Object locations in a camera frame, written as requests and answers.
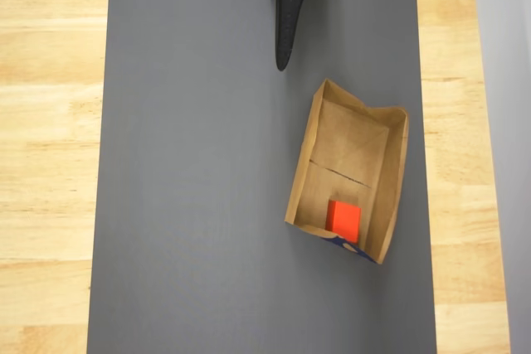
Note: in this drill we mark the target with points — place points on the red cube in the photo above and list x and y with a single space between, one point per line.
342 220

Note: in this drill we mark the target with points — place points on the brown paper bag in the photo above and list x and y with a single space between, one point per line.
332 151

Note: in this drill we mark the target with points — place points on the dark grey mat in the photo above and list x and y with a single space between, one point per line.
199 171

